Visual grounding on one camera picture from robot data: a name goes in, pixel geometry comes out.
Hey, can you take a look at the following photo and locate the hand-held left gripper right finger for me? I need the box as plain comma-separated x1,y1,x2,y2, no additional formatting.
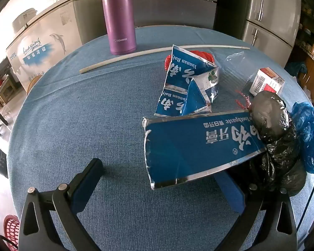
215,171,298,251

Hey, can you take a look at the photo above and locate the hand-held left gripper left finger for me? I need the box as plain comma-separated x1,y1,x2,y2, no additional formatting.
18,158,105,251

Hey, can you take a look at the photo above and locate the blue toothpaste box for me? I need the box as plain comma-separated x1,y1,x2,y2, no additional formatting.
154,44,220,117
142,110,267,190

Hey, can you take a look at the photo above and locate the black plastic bag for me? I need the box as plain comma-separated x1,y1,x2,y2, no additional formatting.
248,91,308,196

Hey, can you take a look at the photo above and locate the red plastic basket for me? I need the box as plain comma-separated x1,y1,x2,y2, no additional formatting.
3,214,21,250

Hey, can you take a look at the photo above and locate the small red white carton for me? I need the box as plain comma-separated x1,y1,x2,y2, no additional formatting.
248,67,286,97

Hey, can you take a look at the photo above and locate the blue tablecloth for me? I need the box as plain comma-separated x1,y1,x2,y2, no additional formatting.
6,26,314,251

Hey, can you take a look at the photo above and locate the blue plastic bag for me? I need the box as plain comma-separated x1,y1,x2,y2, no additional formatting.
289,102,314,173

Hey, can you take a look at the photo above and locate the round wooden stool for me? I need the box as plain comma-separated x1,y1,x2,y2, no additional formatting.
26,77,39,95

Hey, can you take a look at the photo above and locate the clear plastic wrapper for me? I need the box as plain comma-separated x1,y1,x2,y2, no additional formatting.
220,52,259,97

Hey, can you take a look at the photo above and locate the small light wooden table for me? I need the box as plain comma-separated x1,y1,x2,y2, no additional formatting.
0,76,23,105

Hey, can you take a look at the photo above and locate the long white stick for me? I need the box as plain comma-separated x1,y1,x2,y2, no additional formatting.
79,44,251,74

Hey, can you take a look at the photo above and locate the white chest freezer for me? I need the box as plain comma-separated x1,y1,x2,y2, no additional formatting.
5,0,100,92

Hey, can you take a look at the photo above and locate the red plastic bag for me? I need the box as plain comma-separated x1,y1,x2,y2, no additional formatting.
164,50,215,70

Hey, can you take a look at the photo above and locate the purple thermos bottle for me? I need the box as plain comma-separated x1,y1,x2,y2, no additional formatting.
99,0,137,56

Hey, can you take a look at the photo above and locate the white rice cooker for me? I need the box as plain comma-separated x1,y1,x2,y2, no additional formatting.
12,8,38,32

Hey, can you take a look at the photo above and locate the silver two-door refrigerator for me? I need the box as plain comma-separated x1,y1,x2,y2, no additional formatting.
241,0,302,68

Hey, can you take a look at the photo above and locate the black cable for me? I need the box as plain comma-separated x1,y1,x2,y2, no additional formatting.
296,173,314,232

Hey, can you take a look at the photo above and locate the red twisted string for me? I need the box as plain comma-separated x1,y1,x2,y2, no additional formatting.
235,89,253,110

